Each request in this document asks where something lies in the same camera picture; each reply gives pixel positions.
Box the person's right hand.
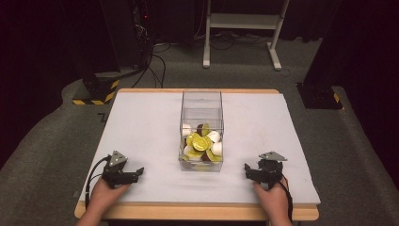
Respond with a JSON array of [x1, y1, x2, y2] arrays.
[[252, 176, 291, 218]]

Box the black floor cables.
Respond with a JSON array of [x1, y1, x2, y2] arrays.
[[131, 40, 172, 89]]

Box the dark equipment rack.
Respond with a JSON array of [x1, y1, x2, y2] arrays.
[[131, 0, 155, 71]]

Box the white metal stand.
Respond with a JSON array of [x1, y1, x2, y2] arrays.
[[202, 0, 291, 72]]

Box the pile of coffee capsules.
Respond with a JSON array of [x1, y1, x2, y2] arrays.
[[181, 122, 224, 163]]

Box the white table mat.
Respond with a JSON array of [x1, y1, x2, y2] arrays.
[[78, 91, 322, 206]]

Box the black stand base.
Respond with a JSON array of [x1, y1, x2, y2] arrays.
[[295, 82, 343, 110]]

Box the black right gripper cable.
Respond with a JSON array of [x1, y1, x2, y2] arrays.
[[277, 179, 295, 223]]

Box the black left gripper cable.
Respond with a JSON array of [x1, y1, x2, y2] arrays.
[[85, 154, 113, 211]]

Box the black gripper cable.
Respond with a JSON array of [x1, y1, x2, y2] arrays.
[[277, 179, 295, 223], [85, 154, 113, 211]]

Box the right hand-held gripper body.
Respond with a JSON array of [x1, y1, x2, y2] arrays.
[[257, 151, 288, 190]]

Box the clear plastic box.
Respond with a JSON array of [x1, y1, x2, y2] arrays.
[[178, 89, 225, 173]]

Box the person's left hand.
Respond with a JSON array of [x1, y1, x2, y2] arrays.
[[88, 176, 132, 212]]

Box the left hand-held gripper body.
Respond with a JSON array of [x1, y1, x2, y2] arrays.
[[101, 150, 129, 190]]

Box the wooden table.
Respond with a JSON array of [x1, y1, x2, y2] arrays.
[[73, 88, 320, 222]]

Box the black stand with striped base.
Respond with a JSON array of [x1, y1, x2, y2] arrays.
[[72, 0, 121, 106]]

